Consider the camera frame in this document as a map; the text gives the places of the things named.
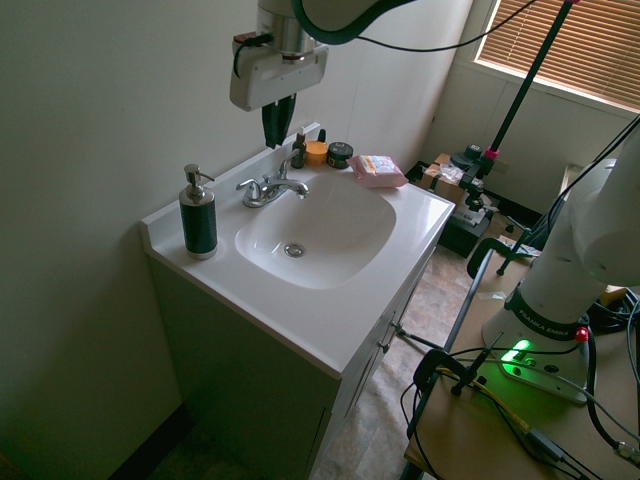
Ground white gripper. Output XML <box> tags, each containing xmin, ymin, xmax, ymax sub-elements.
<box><xmin>229</xmin><ymin>41</ymin><xmax>331</xmax><ymax>150</ymax></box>

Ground black sanitizer pump dispenser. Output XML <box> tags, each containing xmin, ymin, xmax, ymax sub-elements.
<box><xmin>179</xmin><ymin>163</ymin><xmax>219</xmax><ymax>261</ymax></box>

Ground brown dropper bottle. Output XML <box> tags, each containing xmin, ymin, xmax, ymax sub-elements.
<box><xmin>291</xmin><ymin>128</ymin><xmax>308</xmax><ymax>170</ymax></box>

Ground orange jar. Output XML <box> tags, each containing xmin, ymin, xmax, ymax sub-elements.
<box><xmin>304</xmin><ymin>140</ymin><xmax>330</xmax><ymax>168</ymax></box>

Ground chrome faucet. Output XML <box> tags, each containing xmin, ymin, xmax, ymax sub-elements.
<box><xmin>235</xmin><ymin>148</ymin><xmax>311</xmax><ymax>209</ymax></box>

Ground black round jar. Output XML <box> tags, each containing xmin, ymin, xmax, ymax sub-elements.
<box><xmin>326</xmin><ymin>141</ymin><xmax>355</xmax><ymax>169</ymax></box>

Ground pink wipes pack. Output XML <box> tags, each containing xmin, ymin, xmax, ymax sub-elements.
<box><xmin>347</xmin><ymin>154</ymin><xmax>409</xmax><ymax>190</ymax></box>

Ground cardboard box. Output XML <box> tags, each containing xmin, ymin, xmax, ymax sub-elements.
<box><xmin>418</xmin><ymin>152</ymin><xmax>476</xmax><ymax>202</ymax></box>

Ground white sink vanity top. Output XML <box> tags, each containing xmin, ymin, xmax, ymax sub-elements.
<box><xmin>141</xmin><ymin>119</ymin><xmax>457</xmax><ymax>377</ymax></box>

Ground black c-clamp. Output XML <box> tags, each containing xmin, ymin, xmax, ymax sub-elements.
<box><xmin>411</xmin><ymin>331</ymin><xmax>506</xmax><ymax>397</ymax></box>
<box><xmin>466</xmin><ymin>236</ymin><xmax>540</xmax><ymax>279</ymax></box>

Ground white vanity cabinet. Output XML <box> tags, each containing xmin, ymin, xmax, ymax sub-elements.
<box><xmin>146</xmin><ymin>249</ymin><xmax>432</xmax><ymax>480</ymax></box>

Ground brown window blinds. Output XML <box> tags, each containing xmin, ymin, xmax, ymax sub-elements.
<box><xmin>472</xmin><ymin>0</ymin><xmax>640</xmax><ymax>110</ymax></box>

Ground wooden table board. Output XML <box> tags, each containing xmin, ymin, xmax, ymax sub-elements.
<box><xmin>403</xmin><ymin>249</ymin><xmax>640</xmax><ymax>480</ymax></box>

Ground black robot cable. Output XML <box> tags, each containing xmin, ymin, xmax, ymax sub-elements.
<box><xmin>358</xmin><ymin>0</ymin><xmax>537</xmax><ymax>52</ymax></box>

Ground black camera on stand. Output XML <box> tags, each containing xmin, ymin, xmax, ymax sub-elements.
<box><xmin>450</xmin><ymin>141</ymin><xmax>497</xmax><ymax>201</ymax></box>

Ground metal cabinet handle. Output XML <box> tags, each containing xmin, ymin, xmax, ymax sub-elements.
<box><xmin>377</xmin><ymin>310</ymin><xmax>397</xmax><ymax>352</ymax></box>

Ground black camera stand pole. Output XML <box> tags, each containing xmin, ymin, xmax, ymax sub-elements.
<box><xmin>483</xmin><ymin>0</ymin><xmax>577</xmax><ymax>162</ymax></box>

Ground yellow cable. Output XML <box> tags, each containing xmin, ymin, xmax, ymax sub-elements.
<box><xmin>468</xmin><ymin>377</ymin><xmax>532</xmax><ymax>432</ymax></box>

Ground grey cable adapter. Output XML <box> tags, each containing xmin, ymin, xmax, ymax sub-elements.
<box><xmin>523</xmin><ymin>425</ymin><xmax>568</xmax><ymax>462</ymax></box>

